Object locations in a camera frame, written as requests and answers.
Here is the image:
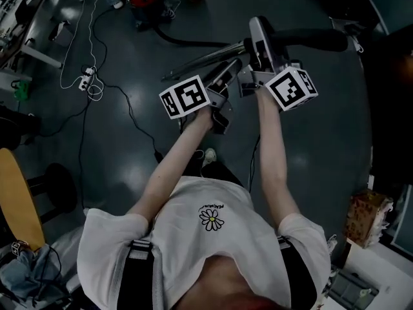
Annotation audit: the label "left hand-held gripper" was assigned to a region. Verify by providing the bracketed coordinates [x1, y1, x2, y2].
[159, 58, 243, 135]

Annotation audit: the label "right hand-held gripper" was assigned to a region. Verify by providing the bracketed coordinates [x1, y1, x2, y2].
[238, 16, 319, 112]

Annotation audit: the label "metal vacuum wand tube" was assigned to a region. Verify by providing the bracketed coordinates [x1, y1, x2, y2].
[161, 40, 249, 83]

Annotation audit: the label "black vacuum hose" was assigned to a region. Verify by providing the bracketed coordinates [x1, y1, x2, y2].
[151, 24, 348, 53]

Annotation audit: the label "person's left forearm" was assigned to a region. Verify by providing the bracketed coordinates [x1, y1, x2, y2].
[125, 107, 216, 221]

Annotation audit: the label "person's right forearm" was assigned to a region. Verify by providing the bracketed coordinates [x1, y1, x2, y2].
[256, 87, 307, 229]

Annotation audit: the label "beige lace-up sneaker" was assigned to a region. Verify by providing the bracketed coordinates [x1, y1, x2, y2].
[202, 147, 217, 168]

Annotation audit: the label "clear plastic bag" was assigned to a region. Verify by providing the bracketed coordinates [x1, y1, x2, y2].
[330, 17, 365, 54]

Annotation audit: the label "person's black trousers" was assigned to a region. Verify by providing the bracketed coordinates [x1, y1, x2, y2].
[180, 153, 246, 190]

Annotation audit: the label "white power strip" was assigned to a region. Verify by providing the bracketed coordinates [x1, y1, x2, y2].
[78, 65, 97, 92]

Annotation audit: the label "black round stool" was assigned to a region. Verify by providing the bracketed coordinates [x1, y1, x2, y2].
[27, 162, 78, 222]

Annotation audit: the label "brown patterned box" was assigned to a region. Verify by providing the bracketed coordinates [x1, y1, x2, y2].
[343, 189, 394, 249]

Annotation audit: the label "small green item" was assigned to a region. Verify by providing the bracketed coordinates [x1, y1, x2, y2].
[11, 79, 33, 101]

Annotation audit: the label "white shelf unit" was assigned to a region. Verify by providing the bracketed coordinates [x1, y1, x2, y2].
[325, 237, 413, 310]

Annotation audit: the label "round wooden table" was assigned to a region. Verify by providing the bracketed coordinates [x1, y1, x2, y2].
[0, 147, 45, 251]

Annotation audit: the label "small black white block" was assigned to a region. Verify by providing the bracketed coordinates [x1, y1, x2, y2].
[11, 240, 30, 257]

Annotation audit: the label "blue grey cloth garment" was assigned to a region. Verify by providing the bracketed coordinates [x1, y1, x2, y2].
[0, 243, 64, 300]

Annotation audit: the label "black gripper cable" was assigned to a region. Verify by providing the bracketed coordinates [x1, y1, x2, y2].
[247, 135, 261, 192]

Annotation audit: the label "black floor cable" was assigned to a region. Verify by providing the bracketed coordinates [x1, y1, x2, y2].
[30, 6, 165, 166]

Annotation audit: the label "thin white cable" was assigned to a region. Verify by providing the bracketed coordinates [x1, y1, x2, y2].
[60, 0, 106, 102]

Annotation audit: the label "white frame desk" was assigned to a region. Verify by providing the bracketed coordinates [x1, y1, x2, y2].
[0, 0, 85, 74]

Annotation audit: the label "black harness strap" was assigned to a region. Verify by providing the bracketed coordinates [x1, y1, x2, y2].
[124, 239, 162, 310]
[277, 236, 319, 309]

